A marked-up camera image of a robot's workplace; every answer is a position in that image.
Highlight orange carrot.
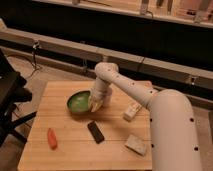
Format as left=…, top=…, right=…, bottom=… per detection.
left=47, top=128, right=57, bottom=150

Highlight beige sponge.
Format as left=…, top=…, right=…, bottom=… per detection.
left=125, top=134, right=147, bottom=156

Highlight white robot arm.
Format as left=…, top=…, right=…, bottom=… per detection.
left=89, top=62, right=202, bottom=171

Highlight black cable on floor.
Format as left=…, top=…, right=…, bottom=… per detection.
left=8, top=43, right=44, bottom=79

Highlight green ceramic bowl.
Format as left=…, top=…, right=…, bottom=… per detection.
left=67, top=90, right=91, bottom=114

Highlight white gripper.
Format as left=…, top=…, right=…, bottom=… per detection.
left=90, top=78, right=112, bottom=112

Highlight black chair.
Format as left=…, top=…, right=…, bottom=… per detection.
left=0, top=49, right=36, bottom=147

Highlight black rectangular remote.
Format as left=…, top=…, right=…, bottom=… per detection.
left=87, top=121, right=105, bottom=144

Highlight small white block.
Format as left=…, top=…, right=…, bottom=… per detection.
left=123, top=103, right=142, bottom=122

